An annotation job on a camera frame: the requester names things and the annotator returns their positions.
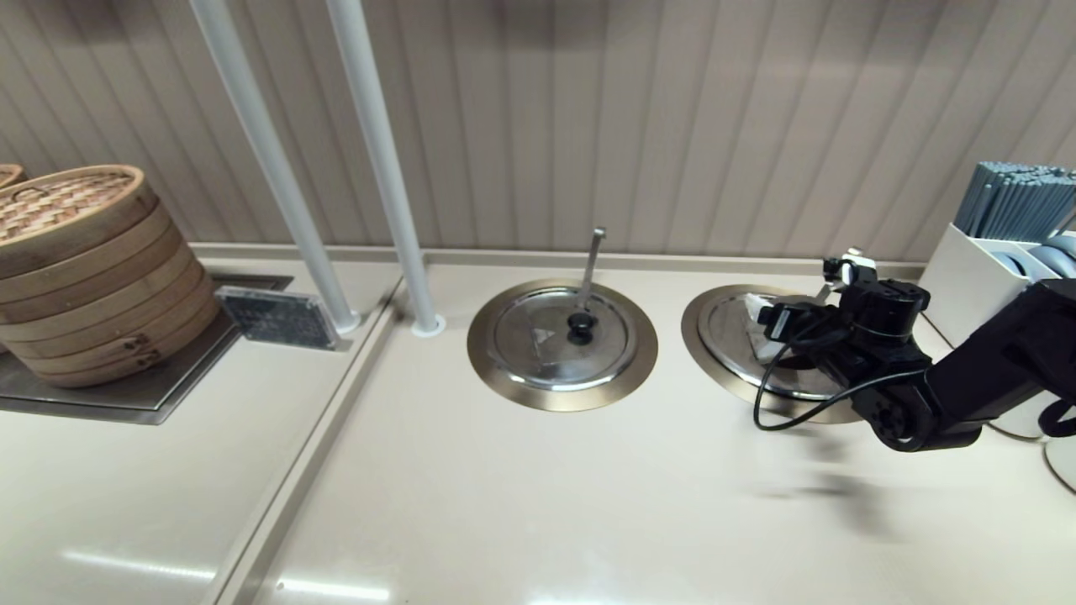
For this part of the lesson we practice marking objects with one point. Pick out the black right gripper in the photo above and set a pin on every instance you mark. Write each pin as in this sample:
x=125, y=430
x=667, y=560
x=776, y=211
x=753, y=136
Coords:
x=874, y=336

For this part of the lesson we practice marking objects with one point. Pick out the hinged steel pot lid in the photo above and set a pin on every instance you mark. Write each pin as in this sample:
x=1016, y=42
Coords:
x=538, y=336
x=731, y=336

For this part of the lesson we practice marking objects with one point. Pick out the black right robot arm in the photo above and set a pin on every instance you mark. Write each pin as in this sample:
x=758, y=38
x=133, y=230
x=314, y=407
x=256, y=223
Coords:
x=992, y=378

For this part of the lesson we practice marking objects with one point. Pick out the white cutlery holder box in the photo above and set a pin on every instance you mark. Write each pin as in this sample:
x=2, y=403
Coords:
x=958, y=269

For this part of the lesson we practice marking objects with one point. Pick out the grey-blue chopstick bundle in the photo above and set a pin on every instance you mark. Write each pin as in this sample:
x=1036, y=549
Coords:
x=1013, y=200

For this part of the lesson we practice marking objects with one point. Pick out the white ceramic jar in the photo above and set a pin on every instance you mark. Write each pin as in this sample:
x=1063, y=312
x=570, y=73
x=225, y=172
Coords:
x=1066, y=464
x=1021, y=428

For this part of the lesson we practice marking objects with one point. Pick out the white round support pole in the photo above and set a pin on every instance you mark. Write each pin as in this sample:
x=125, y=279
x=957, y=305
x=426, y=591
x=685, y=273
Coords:
x=380, y=143
x=265, y=143

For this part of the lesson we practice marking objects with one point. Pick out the clear acrylic label sign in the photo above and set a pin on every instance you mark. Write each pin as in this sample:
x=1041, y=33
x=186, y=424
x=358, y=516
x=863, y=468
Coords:
x=276, y=318

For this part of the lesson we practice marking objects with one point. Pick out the recessed steel steamer tray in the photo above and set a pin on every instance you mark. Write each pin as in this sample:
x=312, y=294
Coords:
x=126, y=405

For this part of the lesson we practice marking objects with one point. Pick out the stacked bamboo steamer baskets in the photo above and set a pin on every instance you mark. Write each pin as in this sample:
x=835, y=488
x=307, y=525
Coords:
x=101, y=284

